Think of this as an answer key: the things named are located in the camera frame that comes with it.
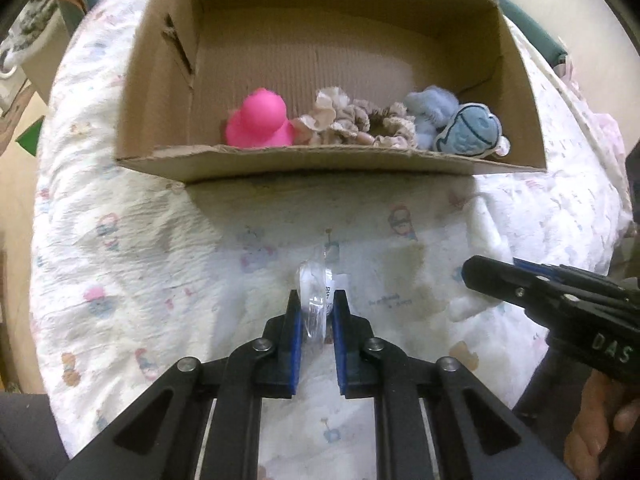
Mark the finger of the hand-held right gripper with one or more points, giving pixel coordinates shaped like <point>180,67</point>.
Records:
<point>575,277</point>
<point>500,280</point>

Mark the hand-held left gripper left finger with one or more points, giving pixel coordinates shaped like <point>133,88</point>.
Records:
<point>296,345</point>

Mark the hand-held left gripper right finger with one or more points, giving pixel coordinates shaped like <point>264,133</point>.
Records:
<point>340,345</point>

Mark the clear plastic packet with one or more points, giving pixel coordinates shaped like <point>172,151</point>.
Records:
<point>315,300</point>

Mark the blue plush toy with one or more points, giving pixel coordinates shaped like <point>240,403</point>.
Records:
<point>465,130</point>

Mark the floral beige scrunchie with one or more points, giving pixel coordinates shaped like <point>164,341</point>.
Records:
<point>395,125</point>

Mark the lace-edged beige scrunchie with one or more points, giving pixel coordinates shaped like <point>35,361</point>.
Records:
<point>350,127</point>

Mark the pink rubber duck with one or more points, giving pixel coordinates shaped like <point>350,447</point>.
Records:
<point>260,120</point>

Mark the pale pink scrunchie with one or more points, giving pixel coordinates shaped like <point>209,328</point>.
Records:
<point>320,107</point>

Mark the brown cardboard box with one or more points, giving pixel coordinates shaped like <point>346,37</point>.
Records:
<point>325,35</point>

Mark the person's right hand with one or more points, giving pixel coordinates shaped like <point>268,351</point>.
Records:
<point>605,425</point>

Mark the pink cloth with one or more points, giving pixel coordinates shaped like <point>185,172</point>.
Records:
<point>605,125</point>

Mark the white printed bed blanket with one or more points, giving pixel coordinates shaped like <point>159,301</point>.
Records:
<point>150,260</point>

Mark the person's dark pants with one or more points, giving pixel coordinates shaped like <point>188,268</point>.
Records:
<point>25,435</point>

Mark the green floor item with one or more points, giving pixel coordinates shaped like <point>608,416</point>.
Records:
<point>30,140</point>

